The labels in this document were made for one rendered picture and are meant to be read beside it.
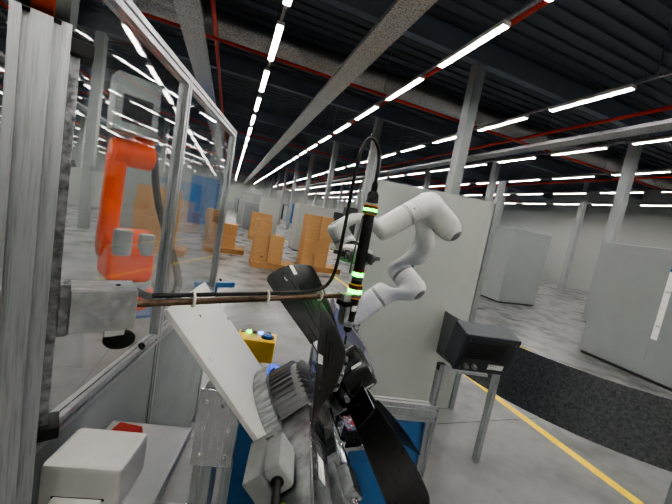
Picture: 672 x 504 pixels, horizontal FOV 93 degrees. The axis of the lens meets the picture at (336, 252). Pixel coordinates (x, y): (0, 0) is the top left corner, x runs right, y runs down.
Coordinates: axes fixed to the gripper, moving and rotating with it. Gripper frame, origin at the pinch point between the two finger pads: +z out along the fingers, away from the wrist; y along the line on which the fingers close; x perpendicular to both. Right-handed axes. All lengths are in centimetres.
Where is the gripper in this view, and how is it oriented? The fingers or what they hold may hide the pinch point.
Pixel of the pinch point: (360, 257)
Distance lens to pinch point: 95.4
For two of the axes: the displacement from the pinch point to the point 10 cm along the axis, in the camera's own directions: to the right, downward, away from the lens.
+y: -9.8, -1.6, -1.3
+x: 1.8, -9.8, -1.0
